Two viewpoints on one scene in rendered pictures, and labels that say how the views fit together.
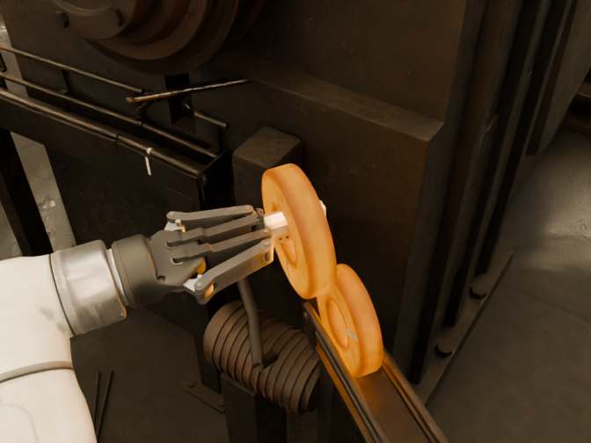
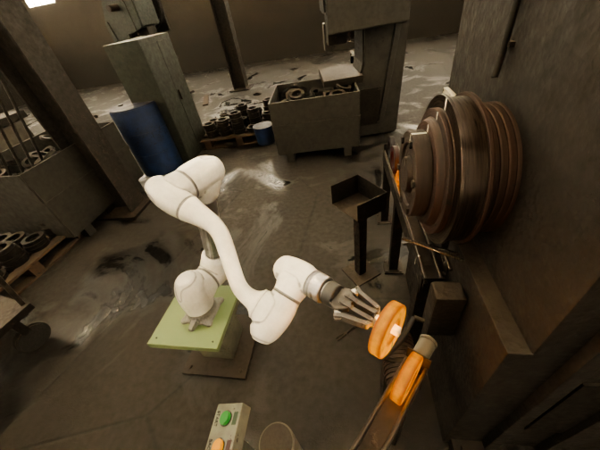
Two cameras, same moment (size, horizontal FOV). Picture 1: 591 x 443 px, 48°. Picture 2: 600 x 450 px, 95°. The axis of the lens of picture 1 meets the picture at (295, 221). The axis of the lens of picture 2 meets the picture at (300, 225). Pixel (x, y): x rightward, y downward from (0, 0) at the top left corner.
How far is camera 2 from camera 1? 42 cm
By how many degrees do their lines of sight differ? 51
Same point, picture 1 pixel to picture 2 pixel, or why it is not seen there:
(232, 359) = not seen: hidden behind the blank
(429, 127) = (519, 348)
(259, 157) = (437, 291)
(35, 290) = (301, 277)
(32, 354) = (287, 291)
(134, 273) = (324, 294)
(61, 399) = (284, 307)
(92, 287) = (312, 288)
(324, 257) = (374, 345)
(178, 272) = (336, 304)
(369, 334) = (397, 389)
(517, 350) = not seen: outside the picture
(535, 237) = not seen: outside the picture
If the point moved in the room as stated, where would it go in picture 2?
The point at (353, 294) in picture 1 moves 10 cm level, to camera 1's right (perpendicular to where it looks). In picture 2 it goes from (404, 370) to (433, 406)
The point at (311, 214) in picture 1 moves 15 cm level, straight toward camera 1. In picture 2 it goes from (380, 328) to (328, 358)
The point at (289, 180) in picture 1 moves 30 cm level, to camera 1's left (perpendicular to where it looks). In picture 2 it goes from (387, 311) to (326, 243)
